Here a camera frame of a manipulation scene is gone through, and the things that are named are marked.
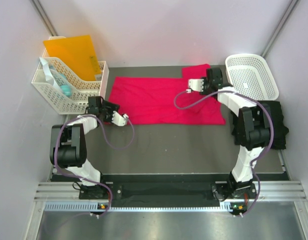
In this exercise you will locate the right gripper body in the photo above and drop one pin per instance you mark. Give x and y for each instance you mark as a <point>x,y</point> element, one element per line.
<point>206,86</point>

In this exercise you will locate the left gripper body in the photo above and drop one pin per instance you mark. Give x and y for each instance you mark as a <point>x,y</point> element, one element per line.
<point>107,109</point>

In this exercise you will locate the red t shirt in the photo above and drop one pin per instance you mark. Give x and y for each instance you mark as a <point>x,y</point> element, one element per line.
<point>162,100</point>

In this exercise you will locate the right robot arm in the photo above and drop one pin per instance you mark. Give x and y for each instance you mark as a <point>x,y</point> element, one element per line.
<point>242,174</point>

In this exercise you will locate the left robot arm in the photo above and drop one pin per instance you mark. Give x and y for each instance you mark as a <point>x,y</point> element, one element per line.
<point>68,148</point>

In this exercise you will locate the white file organizer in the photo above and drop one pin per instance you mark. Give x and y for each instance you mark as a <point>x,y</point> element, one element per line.
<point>80,89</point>

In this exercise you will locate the teal object in organizer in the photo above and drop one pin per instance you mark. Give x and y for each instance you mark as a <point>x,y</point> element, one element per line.
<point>64,88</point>

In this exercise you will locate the white plastic basket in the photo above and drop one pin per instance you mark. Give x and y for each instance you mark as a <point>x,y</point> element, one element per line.
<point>251,76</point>

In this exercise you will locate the orange plastic folder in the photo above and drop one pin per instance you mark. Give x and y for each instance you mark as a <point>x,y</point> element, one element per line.
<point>78,54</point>

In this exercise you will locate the black folded t shirt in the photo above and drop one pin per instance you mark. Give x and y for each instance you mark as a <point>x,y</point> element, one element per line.
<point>280,125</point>

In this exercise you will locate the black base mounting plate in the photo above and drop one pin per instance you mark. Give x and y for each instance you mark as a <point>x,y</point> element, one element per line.
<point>164,192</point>

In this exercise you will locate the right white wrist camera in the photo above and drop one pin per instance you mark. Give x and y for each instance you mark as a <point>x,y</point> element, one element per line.
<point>195,85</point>

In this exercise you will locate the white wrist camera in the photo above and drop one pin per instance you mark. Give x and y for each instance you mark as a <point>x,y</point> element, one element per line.
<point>119,120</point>
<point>195,85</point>

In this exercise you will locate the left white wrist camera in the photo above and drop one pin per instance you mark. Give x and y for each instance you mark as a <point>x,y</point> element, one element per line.
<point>119,120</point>

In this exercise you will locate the grey slotted cable duct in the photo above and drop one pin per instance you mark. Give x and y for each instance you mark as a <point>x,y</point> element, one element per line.
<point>97,207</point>

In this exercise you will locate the aluminium frame rail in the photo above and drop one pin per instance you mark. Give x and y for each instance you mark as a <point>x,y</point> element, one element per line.
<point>270,191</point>

